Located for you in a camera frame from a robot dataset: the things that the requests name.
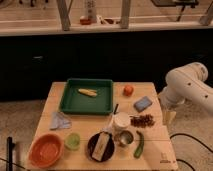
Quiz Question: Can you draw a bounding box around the blue sponge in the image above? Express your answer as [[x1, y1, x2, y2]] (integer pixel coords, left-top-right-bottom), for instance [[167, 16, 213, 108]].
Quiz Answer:
[[134, 96, 152, 112]]

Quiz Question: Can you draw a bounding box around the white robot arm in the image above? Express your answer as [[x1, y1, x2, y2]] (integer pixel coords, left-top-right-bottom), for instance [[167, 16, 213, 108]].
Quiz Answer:
[[158, 62, 213, 125]]

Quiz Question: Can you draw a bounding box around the green plastic tray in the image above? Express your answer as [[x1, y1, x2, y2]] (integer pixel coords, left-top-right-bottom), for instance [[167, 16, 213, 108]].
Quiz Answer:
[[59, 78, 113, 116]]

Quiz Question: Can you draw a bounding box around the green cucumber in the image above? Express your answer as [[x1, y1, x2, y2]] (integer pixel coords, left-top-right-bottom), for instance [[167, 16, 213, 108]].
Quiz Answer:
[[133, 131, 144, 159]]

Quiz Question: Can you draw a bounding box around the white round container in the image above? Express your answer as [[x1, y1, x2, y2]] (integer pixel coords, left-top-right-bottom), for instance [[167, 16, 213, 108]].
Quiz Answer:
[[113, 112, 131, 130]]

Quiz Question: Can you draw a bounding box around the orange tomato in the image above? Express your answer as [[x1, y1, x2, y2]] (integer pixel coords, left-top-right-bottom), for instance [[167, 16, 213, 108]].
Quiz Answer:
[[123, 85, 134, 96]]

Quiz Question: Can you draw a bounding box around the silver metal cup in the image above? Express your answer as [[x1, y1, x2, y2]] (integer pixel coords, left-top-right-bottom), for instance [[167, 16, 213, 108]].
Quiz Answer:
[[115, 130, 134, 147]]

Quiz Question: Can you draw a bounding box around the black marker pen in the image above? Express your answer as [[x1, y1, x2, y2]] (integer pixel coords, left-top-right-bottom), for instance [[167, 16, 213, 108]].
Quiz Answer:
[[113, 104, 119, 115]]

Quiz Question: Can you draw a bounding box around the wooden block on plate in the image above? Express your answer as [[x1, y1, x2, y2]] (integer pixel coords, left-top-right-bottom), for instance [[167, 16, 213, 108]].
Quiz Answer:
[[92, 132, 110, 162]]

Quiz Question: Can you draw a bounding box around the black round plate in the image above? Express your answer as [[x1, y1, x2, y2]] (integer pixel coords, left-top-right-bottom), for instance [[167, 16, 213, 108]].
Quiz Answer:
[[87, 132, 115, 162]]

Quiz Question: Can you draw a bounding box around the small green cup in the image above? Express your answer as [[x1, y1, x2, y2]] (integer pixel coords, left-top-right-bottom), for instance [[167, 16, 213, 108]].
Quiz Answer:
[[65, 133, 80, 150]]

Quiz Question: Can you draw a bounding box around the blue folded cloth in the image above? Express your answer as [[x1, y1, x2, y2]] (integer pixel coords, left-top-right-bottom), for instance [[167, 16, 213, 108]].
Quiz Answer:
[[49, 112, 71, 130]]

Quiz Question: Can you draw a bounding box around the red object on shelf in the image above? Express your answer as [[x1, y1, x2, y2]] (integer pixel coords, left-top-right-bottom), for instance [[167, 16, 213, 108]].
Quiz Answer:
[[80, 18, 91, 25]]

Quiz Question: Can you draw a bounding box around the orange plastic bowl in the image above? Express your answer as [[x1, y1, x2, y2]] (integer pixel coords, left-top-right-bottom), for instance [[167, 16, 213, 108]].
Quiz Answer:
[[28, 134, 64, 168]]

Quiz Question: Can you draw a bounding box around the black stand at left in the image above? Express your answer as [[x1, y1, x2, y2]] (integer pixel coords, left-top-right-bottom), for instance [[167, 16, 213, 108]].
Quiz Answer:
[[6, 137, 15, 171]]

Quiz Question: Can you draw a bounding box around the black floor cable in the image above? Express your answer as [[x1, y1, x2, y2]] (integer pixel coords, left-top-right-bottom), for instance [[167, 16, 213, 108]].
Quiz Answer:
[[169, 132, 213, 171]]

